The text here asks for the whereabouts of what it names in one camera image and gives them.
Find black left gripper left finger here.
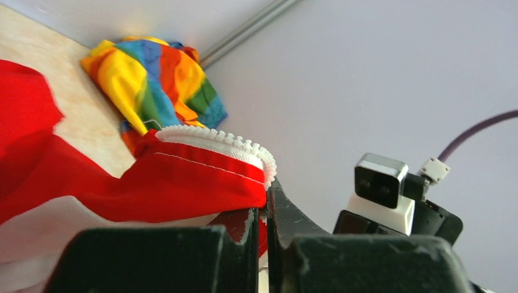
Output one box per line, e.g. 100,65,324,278
44,208,259,292

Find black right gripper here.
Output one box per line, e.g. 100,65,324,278
333,174,464,245

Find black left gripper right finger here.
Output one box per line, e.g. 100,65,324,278
268,181,474,292

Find red white cartoon jacket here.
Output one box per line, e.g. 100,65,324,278
1,60,277,292

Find rainbow striped garment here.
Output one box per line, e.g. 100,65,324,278
81,36,228,153

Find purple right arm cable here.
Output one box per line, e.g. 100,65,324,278
417,109,518,185

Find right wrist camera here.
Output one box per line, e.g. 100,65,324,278
346,153,415,236

